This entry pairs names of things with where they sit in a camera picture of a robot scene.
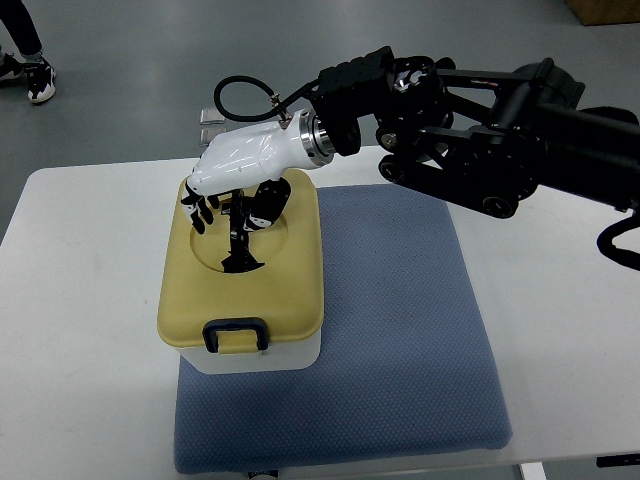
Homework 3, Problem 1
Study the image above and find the brown cardboard box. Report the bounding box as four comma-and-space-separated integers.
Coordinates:
565, 0, 639, 26

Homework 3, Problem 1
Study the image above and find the blue padded mat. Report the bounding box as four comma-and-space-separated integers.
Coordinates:
174, 184, 512, 474

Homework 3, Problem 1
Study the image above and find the upper metal floor plate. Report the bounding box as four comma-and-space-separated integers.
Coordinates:
199, 107, 226, 125

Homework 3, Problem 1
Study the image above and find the yellow box lid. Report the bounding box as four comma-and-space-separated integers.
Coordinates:
157, 170, 324, 354

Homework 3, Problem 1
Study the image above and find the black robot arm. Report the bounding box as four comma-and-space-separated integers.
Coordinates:
293, 47, 639, 269

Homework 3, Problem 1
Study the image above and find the black white sneaker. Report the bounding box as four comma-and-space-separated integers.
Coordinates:
25, 59, 56, 105
0, 53, 24, 82

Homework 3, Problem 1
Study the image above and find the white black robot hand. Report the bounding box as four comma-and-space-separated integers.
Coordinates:
181, 109, 336, 234

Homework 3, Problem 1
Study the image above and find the black table bracket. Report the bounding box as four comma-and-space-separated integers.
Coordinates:
596, 453, 640, 468

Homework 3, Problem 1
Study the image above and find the white storage box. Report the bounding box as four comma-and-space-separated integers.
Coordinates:
177, 330, 321, 375

